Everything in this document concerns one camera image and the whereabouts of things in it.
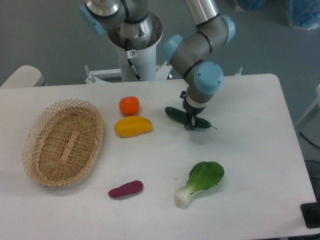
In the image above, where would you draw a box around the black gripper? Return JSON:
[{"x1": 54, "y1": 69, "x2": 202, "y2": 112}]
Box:
[{"x1": 180, "y1": 90, "x2": 208, "y2": 131}]

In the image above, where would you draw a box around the green cucumber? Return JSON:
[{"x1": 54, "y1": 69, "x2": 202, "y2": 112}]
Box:
[{"x1": 165, "y1": 106, "x2": 217, "y2": 129}]

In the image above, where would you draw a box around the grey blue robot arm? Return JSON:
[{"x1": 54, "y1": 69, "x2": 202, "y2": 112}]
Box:
[{"x1": 79, "y1": 0, "x2": 236, "y2": 130}]

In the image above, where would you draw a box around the bok choy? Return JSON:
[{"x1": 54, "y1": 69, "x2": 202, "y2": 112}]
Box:
[{"x1": 173, "y1": 161, "x2": 225, "y2": 208}]

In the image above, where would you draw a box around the yellow mango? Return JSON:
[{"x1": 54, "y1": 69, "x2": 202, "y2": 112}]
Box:
[{"x1": 114, "y1": 116, "x2": 153, "y2": 138}]

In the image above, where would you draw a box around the orange bell pepper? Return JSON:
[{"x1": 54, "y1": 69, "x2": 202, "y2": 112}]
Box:
[{"x1": 118, "y1": 96, "x2": 140, "y2": 116}]

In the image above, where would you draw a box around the purple sweet potato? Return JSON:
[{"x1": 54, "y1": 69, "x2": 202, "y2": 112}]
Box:
[{"x1": 108, "y1": 180, "x2": 144, "y2": 198}]

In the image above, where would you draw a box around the woven wicker basket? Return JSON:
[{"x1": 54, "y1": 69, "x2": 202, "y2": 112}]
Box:
[{"x1": 22, "y1": 99, "x2": 104, "y2": 187}]

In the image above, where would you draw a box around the blue plastic bag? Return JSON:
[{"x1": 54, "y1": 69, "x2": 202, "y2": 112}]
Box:
[
  {"x1": 232, "y1": 0, "x2": 267, "y2": 11},
  {"x1": 286, "y1": 0, "x2": 320, "y2": 30}
]

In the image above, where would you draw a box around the black device at edge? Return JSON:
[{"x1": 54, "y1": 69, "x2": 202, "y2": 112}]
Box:
[{"x1": 300, "y1": 202, "x2": 320, "y2": 229}]

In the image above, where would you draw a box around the white chair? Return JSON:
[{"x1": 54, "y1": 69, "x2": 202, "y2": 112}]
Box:
[{"x1": 0, "y1": 65, "x2": 48, "y2": 89}]

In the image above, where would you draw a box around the black base cable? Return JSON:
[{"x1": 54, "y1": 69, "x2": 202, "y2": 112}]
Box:
[{"x1": 124, "y1": 37, "x2": 143, "y2": 82}]

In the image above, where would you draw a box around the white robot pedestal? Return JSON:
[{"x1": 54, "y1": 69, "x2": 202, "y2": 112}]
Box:
[{"x1": 84, "y1": 12, "x2": 176, "y2": 85}]

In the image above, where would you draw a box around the white side frame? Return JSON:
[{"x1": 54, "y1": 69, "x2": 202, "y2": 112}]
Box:
[{"x1": 294, "y1": 84, "x2": 320, "y2": 130}]

